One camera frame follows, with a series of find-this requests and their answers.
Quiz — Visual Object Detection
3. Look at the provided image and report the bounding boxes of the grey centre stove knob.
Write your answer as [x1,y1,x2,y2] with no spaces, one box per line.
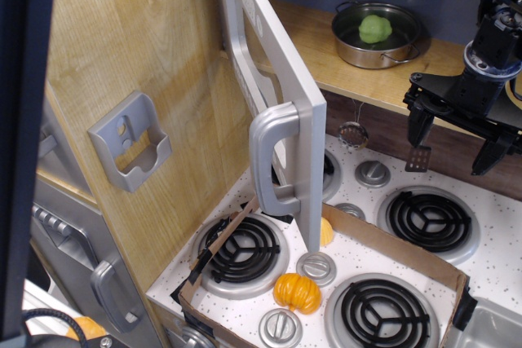
[296,252,337,287]

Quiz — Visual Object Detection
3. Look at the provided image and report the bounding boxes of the front left black burner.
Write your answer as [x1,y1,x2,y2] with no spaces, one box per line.
[201,214,290,300]

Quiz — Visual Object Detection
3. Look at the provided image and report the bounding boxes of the grey plastic phone holder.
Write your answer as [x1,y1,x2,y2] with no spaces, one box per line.
[87,91,172,192]

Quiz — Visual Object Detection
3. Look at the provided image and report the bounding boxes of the dark vertical post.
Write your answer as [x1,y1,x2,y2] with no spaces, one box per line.
[1,0,53,347]

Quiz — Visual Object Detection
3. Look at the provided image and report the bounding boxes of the back right black burner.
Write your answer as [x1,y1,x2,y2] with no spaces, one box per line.
[376,186,480,265]

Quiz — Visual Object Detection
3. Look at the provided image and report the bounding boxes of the brown cardboard frame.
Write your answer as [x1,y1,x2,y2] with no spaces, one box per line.
[172,196,469,347]

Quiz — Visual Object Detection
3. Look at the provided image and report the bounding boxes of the yellow toy corn piece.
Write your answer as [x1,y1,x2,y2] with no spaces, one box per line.
[320,218,334,246]

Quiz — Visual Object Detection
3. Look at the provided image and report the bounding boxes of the orange toy near floor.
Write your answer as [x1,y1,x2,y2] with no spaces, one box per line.
[73,316,107,340]

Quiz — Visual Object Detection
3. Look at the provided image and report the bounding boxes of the grey small middle knob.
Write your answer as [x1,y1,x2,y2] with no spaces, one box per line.
[335,203,366,221]

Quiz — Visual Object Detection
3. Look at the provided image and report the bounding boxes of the grey front stove knob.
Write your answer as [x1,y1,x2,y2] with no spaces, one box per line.
[259,308,303,348]

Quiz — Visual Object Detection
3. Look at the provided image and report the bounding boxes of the steel pot with handles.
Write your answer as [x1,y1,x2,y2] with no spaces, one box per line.
[331,1,422,69]

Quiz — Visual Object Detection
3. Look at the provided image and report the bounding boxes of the black burner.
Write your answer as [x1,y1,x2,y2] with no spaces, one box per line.
[201,214,290,300]
[324,273,440,348]
[376,186,480,265]
[322,149,342,202]

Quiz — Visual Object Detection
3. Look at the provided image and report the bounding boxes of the grey ice dispenser panel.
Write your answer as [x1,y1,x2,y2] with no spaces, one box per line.
[32,204,99,271]

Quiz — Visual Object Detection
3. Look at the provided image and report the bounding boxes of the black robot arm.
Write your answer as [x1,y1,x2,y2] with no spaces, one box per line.
[404,0,521,176]

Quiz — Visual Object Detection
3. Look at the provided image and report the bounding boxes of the green toy vegetable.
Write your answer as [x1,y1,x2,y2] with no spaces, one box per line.
[358,15,392,44]

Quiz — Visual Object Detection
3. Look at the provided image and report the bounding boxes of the back left black burner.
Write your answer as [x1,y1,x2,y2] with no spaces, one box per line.
[322,149,342,202]

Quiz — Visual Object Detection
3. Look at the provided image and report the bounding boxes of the black braided cable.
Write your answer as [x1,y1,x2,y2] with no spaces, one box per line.
[20,307,89,348]

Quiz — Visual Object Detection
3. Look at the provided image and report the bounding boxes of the hanging metal spatula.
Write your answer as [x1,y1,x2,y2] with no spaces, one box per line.
[405,146,431,173]

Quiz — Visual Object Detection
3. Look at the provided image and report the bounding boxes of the steel toy sink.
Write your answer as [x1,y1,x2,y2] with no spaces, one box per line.
[441,297,521,348]

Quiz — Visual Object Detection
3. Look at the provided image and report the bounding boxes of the grey lower fridge handle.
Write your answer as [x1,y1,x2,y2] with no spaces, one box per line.
[90,260,139,333]

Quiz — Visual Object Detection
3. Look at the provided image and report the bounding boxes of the grey toy microwave door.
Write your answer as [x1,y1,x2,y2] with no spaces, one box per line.
[220,0,326,252]

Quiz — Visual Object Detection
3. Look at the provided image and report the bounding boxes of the grey back stove knob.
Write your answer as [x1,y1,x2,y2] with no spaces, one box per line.
[355,161,391,188]

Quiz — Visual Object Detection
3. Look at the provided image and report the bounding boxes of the grey oven knob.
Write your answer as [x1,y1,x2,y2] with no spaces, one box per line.
[182,326,215,348]

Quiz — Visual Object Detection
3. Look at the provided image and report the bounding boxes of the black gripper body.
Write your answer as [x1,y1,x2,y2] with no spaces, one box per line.
[404,61,521,145]

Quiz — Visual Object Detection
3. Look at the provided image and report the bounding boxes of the grey fridge handle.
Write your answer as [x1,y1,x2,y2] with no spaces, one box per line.
[90,260,139,333]
[38,121,57,159]

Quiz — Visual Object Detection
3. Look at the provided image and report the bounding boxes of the hanging metal strainer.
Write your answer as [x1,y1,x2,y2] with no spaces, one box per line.
[338,121,369,150]

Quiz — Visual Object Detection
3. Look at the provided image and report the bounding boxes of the grey stove knob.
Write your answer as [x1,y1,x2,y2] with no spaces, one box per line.
[296,252,337,287]
[259,308,303,348]
[355,161,391,188]

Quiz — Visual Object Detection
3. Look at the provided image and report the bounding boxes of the orange toy pumpkin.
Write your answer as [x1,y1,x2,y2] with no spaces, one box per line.
[272,273,322,315]

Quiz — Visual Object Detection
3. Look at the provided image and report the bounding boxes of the front right black burner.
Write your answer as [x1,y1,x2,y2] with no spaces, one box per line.
[324,273,440,348]

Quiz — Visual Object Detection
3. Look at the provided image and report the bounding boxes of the grey upper fridge handle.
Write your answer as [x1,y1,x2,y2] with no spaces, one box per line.
[38,121,57,159]

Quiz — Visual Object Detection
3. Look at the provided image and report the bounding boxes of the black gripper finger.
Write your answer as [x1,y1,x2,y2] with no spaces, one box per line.
[471,135,517,176]
[407,99,434,148]

